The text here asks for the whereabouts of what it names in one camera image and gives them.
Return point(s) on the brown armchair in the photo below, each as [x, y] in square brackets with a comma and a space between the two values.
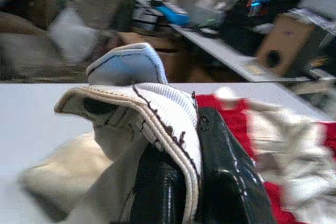
[15, 24]

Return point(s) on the white denim jeans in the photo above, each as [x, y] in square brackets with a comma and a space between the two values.
[168, 119]

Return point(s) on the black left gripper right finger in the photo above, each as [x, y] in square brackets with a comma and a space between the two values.
[228, 182]

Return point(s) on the cardboard box with round hole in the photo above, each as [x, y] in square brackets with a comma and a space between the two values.
[283, 43]

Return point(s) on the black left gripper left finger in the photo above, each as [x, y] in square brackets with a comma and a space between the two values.
[160, 195]

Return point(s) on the red shirt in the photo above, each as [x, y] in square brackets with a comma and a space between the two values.
[233, 121]

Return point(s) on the grey desk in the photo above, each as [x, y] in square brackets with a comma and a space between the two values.
[223, 51]

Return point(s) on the cream white garment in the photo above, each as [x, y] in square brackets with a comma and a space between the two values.
[288, 140]

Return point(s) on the bright blue box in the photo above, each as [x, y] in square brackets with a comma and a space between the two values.
[176, 15]

